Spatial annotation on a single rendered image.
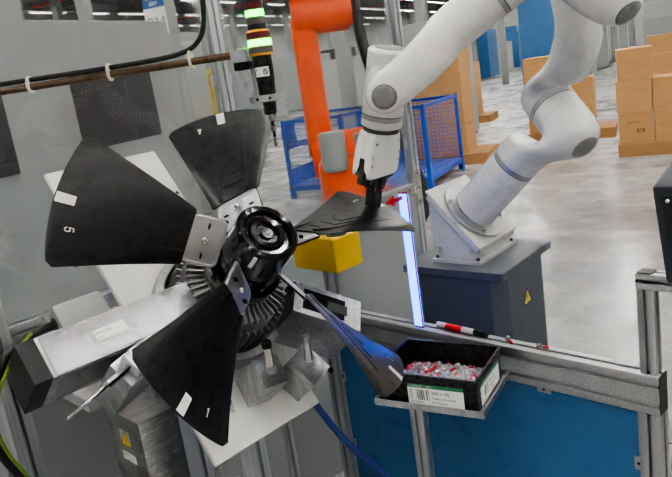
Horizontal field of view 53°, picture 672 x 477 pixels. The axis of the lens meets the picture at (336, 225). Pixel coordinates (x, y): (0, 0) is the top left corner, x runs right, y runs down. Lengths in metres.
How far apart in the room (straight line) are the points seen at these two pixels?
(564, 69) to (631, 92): 7.11
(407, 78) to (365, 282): 1.39
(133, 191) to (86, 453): 0.97
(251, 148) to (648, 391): 0.88
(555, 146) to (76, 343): 1.12
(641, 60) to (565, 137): 7.02
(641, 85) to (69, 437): 7.65
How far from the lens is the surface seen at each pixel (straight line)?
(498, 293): 1.80
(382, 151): 1.38
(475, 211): 1.84
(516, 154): 1.74
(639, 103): 8.69
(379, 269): 2.59
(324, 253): 1.73
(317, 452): 2.53
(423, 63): 1.26
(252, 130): 1.41
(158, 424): 1.53
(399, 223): 1.40
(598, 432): 1.52
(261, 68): 1.26
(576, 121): 1.66
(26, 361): 1.17
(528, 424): 1.60
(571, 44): 1.54
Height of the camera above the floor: 1.48
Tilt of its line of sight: 13 degrees down
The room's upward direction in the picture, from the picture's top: 9 degrees counter-clockwise
